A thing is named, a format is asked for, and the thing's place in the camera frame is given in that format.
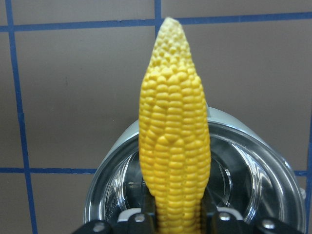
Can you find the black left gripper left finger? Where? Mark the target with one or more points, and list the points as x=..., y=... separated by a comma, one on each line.
x=139, y=221

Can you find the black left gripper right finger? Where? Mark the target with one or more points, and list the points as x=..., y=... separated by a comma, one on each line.
x=214, y=221

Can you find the yellow corn cob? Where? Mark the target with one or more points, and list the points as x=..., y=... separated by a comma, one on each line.
x=174, y=140

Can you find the pale green cooking pot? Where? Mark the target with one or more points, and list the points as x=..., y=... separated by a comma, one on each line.
x=247, y=175

